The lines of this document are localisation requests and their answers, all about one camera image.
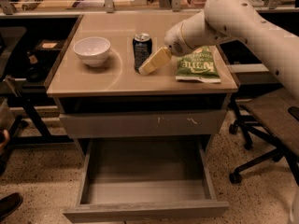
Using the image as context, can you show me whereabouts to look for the blue pepsi can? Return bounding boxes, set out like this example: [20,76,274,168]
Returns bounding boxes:
[133,33,152,72]

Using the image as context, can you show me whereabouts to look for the open middle drawer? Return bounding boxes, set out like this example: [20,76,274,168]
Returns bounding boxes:
[64,136,229,223]

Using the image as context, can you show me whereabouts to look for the green chip bag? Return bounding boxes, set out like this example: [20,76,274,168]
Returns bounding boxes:
[176,46,221,83]

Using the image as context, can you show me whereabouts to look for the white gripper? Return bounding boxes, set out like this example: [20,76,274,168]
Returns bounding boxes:
[138,22,192,76]

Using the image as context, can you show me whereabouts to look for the black shoe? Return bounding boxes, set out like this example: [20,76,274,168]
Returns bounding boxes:
[0,192,22,219]

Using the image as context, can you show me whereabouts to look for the black desk frame left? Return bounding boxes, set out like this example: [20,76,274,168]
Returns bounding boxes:
[0,76,72,174]

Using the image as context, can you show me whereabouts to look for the black office chair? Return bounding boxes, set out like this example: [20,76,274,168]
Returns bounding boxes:
[229,88,299,184]

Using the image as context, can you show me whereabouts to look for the white bowl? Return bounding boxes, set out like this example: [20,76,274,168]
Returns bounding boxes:
[73,36,111,67]

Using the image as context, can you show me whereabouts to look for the grey drawer cabinet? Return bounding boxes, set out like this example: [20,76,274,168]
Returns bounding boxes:
[44,11,241,161]

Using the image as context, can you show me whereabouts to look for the closed top drawer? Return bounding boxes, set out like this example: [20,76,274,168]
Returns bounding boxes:
[60,109,226,139]

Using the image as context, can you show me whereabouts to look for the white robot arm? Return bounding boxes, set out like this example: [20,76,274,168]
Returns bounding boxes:
[139,0,299,97]

